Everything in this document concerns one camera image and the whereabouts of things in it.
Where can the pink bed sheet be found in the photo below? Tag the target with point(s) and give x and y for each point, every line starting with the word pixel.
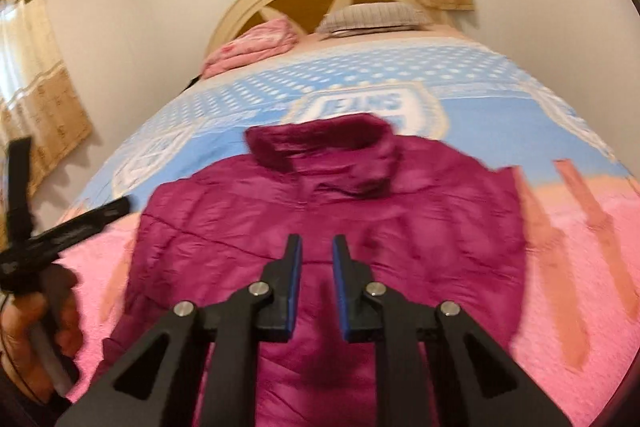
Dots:
pixel 380 38

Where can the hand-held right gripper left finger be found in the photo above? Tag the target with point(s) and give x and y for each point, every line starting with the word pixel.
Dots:
pixel 296 268

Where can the striped pillow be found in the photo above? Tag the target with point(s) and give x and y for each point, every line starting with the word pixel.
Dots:
pixel 372 18

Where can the blue and pink printed blanket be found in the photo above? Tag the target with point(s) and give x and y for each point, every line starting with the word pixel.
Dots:
pixel 565 227

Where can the magenta puffer jacket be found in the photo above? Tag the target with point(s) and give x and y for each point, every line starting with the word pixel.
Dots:
pixel 330 187

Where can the beige curtain on side wall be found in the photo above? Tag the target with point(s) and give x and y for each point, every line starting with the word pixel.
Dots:
pixel 37 107

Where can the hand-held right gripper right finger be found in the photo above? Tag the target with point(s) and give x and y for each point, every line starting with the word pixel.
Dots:
pixel 341 278

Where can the person's left hand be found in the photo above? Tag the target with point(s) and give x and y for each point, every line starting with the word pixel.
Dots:
pixel 62 302

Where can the folded pink floral quilt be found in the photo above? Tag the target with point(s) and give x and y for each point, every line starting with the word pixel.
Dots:
pixel 250 48

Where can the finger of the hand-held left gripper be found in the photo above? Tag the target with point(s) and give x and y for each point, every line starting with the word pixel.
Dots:
pixel 20 179
pixel 82 223

